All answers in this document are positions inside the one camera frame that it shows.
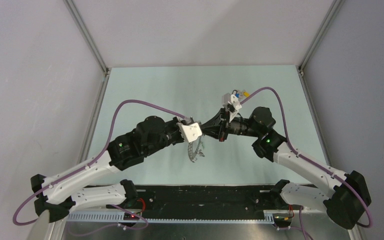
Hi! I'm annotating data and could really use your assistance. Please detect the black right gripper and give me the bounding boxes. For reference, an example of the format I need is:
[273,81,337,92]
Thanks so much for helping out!
[198,106,261,143]

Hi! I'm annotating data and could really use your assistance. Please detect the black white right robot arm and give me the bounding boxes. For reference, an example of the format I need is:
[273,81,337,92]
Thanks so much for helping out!
[200,106,372,230]

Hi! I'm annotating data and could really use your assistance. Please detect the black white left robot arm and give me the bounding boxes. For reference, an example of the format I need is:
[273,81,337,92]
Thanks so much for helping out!
[34,116,188,223]

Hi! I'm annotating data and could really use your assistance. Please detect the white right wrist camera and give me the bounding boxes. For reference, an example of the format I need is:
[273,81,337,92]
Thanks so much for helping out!
[222,93,242,123]

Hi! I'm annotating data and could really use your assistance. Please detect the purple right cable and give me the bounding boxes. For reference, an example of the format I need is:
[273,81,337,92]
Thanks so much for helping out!
[239,87,374,229]

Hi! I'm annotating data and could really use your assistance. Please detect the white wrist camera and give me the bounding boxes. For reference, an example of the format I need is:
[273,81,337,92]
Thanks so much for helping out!
[222,93,242,123]
[176,117,203,143]

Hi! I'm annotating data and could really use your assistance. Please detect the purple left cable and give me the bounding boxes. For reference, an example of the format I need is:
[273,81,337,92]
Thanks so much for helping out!
[12,99,188,227]

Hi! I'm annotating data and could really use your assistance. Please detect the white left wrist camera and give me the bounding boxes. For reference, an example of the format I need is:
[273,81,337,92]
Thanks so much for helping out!
[176,117,203,143]

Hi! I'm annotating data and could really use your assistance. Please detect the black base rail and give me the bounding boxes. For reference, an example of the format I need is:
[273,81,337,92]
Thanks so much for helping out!
[105,184,299,221]

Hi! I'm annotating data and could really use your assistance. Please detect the purple cable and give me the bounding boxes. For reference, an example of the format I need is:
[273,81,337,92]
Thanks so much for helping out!
[12,99,188,227]
[239,87,374,229]

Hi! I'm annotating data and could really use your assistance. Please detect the grey perforated metal key ring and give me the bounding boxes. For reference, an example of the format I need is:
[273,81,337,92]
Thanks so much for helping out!
[185,136,207,164]

